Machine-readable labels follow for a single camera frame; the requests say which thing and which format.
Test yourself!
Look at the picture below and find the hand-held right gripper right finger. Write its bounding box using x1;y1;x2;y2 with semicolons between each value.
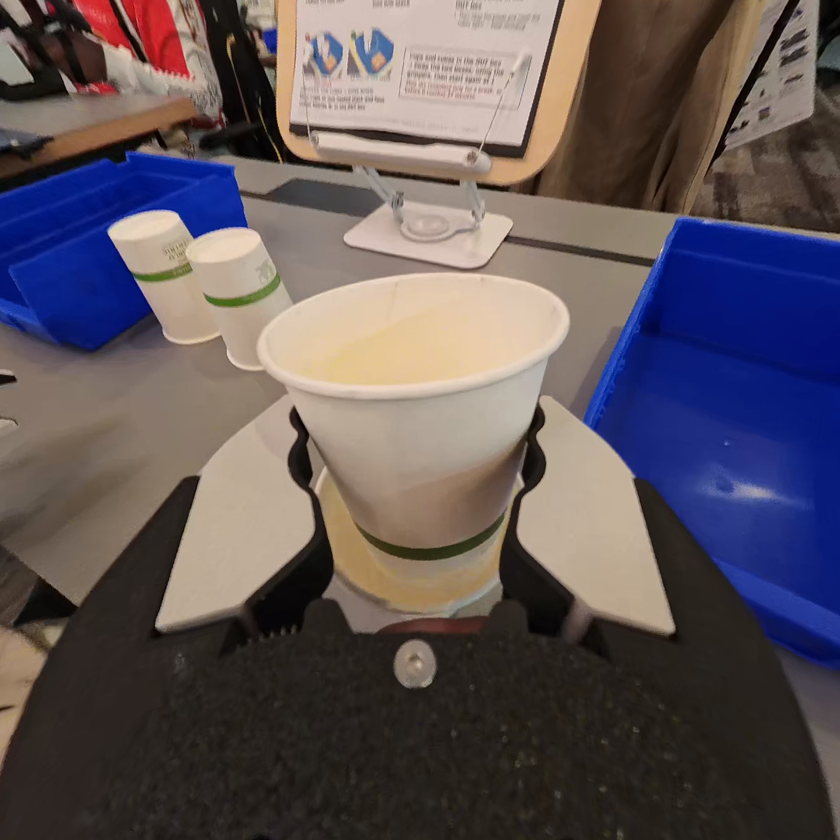
500;395;677;643

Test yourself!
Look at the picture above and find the blue plastic bin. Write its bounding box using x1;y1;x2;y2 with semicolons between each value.
0;151;249;352
583;217;840;670

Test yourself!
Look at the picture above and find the wooden background table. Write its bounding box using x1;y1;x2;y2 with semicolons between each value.
0;95;199;179

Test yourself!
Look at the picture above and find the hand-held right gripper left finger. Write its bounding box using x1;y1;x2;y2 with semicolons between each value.
154;394;337;637

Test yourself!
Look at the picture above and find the white poster board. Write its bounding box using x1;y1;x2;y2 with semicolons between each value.
722;0;824;153

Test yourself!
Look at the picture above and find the person's torso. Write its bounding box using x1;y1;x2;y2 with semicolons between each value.
0;623;50;756

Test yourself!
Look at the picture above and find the printed instruction sheet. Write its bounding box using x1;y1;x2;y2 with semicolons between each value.
289;0;567;149

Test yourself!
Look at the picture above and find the white paper cup green band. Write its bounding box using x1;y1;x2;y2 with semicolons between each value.
256;272;571;592
107;210;221;345
185;227;294;371
314;469;526;619

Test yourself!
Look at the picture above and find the black hanging jacket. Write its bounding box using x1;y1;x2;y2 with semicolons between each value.
197;0;284;161

